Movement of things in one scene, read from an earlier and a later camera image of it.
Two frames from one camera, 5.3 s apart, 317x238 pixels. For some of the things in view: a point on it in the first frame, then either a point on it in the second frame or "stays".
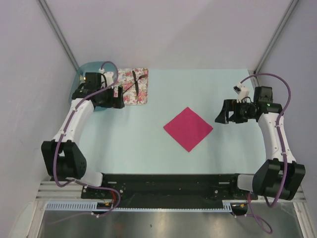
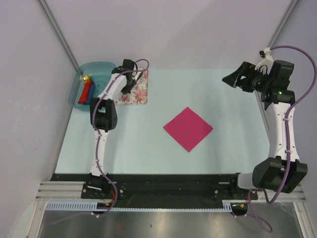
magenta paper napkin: (188, 129) stays
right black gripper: (230, 105) to (249, 72)
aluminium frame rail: (51, 191) stays
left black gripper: (114, 102) to (125, 90)
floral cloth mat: (126, 79) stays
